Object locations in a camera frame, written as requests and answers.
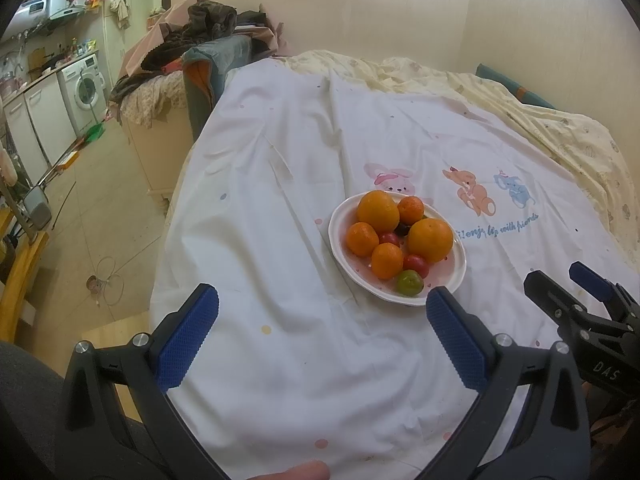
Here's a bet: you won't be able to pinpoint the hanging beige towel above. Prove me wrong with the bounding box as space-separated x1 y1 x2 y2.
110 0 132 31

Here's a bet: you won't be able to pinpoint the floral cloth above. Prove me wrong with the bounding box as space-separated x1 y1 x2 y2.
109 67 188 128

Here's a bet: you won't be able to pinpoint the large orange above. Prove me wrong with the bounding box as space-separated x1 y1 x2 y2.
356 190 401 233
406 218 455 263

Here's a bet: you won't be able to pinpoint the pile of dark clothes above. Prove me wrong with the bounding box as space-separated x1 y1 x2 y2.
140 2 281 73

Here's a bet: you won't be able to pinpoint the coiled cable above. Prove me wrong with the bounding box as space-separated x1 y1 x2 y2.
85 256 126 307

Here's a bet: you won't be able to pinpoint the beige plush cloth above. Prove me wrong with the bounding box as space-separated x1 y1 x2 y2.
0 150 18 186

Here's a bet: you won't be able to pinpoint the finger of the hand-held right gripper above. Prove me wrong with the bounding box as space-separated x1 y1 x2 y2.
523 270 586 331
569 261 640 321

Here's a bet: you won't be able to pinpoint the cream patterned quilt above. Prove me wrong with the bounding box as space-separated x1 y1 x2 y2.
280 50 636 271

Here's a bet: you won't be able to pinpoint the yellow wooden rack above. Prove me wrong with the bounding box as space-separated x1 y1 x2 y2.
0 210 51 331

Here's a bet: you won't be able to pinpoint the person's left hand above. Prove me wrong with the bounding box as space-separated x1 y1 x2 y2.
260 461 332 480

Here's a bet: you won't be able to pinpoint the white kitchen cabinets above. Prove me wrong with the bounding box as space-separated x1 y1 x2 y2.
2 75 78 186

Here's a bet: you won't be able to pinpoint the small mandarin orange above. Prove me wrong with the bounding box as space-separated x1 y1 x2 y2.
397 196 426 226
371 242 404 281
347 222 380 257

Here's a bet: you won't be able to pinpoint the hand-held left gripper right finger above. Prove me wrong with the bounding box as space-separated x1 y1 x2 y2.
425 286 593 480

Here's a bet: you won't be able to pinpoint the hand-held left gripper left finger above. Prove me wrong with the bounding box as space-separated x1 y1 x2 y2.
54 282 221 480

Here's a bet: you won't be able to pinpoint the grey square stand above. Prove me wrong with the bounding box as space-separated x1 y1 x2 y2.
20 187 53 231

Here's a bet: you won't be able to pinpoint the white cabinet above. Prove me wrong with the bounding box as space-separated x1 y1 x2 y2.
120 105 196 206

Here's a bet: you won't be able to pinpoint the white cartoon-print bedsheet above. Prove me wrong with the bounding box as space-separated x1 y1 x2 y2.
150 52 640 480

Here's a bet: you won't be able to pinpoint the teal pillow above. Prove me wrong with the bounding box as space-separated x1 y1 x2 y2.
475 63 556 110

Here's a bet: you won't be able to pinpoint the white washing machine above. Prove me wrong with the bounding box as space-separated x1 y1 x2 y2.
56 52 108 136

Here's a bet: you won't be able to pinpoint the white plate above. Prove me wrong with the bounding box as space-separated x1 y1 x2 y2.
328 191 467 307

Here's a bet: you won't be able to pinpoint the green plum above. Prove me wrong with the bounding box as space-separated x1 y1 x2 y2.
396 269 425 296

